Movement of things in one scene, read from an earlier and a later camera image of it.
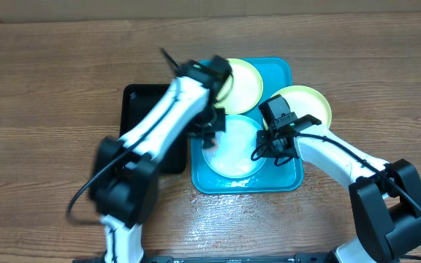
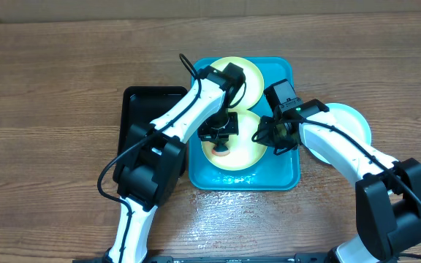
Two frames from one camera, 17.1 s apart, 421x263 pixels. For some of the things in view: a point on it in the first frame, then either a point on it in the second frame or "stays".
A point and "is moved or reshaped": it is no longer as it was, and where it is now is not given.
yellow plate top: x=242 y=91 stays
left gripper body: x=210 y=120 stays
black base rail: x=229 y=259 stays
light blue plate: x=231 y=158 to x=351 y=118
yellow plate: x=305 y=101 to x=244 y=153
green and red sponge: x=213 y=142 is moved or reshaped
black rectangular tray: x=136 y=100 stays
